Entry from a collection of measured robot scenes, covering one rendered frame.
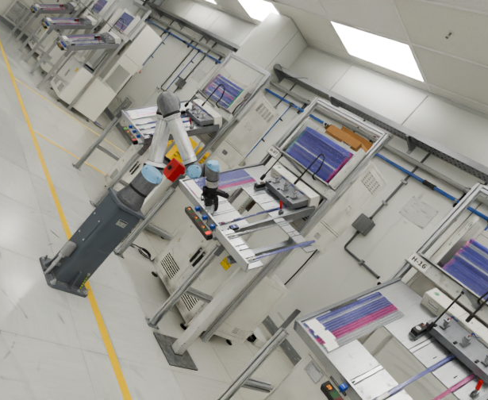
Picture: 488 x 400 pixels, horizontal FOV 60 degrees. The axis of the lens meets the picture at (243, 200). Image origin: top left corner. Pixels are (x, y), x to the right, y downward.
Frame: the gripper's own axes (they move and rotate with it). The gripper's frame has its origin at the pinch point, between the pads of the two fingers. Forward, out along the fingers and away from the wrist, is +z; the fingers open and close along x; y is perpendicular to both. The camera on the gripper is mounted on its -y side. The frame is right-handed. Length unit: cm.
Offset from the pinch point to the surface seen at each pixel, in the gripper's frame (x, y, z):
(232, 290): 36.3, 3.4, 30.4
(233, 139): -135, -89, 22
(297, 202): 6, -60, 3
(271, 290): 10, -47, 74
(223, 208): -15.1, -15.4, 9.6
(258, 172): -48, -63, 9
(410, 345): 121, -43, 8
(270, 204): -6.4, -47.5, 8.8
